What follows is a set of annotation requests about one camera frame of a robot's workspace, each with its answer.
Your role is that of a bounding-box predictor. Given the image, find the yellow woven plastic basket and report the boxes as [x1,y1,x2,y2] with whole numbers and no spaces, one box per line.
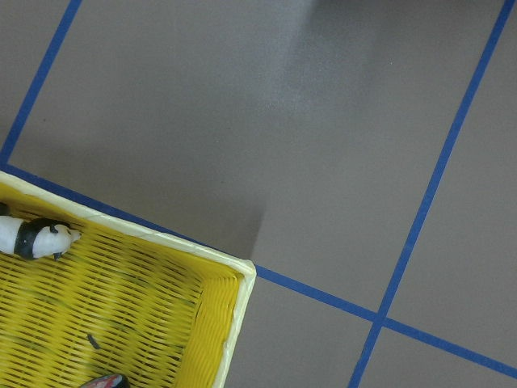
[1,173,256,387]

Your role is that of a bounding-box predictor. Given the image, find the panda toy figure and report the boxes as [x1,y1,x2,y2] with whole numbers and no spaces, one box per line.
[1,202,82,261]

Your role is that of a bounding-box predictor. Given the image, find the blue battery can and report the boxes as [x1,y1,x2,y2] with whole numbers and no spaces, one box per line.
[80,373,130,388]

